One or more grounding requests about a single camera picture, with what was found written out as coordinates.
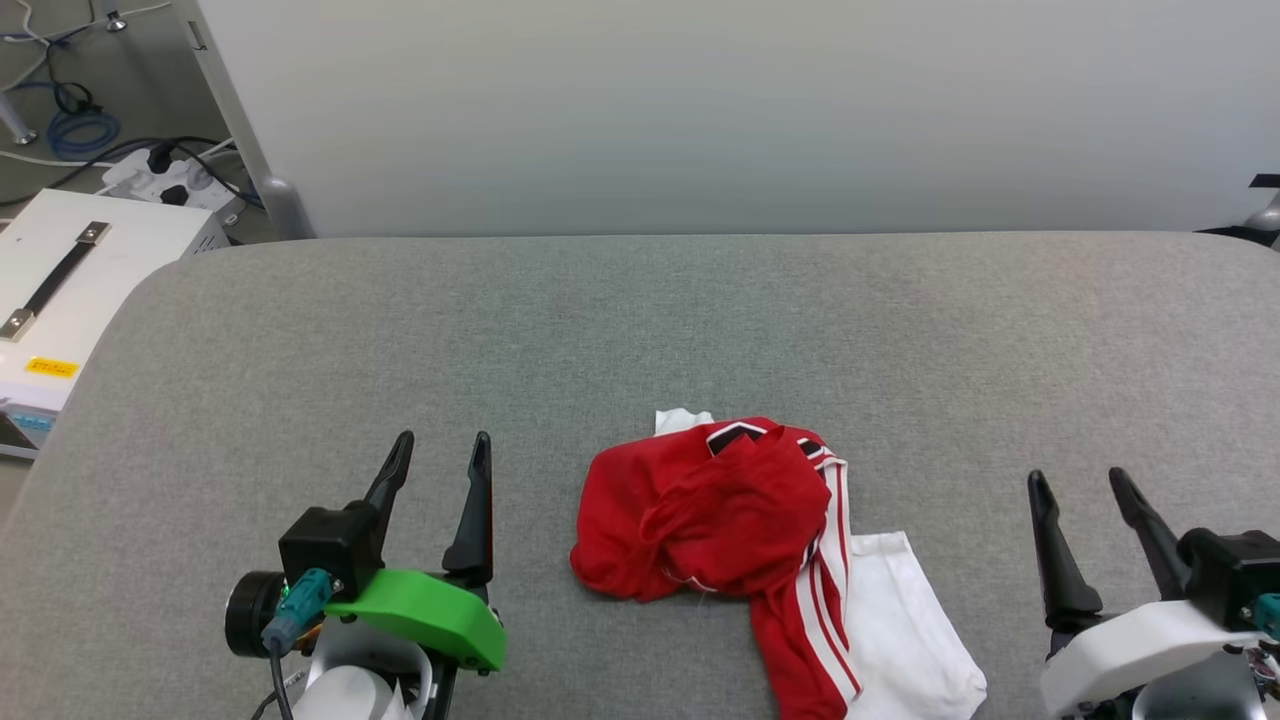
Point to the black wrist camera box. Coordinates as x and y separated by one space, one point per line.
330 545
1230 570

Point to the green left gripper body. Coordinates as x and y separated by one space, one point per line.
430 610

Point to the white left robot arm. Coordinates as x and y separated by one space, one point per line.
355 690

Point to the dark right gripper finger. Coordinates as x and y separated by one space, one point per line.
1150 525
1060 580

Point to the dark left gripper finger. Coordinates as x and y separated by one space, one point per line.
478 530
398 470

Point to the grey metal furniture leg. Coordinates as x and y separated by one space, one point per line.
15 125

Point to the black stand base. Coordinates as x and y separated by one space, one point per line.
1262 222

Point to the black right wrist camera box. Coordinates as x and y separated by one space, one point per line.
1230 570

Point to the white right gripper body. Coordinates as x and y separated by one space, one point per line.
1130 645

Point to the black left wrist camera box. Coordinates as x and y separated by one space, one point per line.
330 545

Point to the white partition panel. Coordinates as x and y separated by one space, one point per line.
700 110

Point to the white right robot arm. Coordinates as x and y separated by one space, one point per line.
1200 695

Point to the red white basketball jersey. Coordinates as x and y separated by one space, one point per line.
720 510

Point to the white power strip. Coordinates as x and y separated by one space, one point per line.
170 180

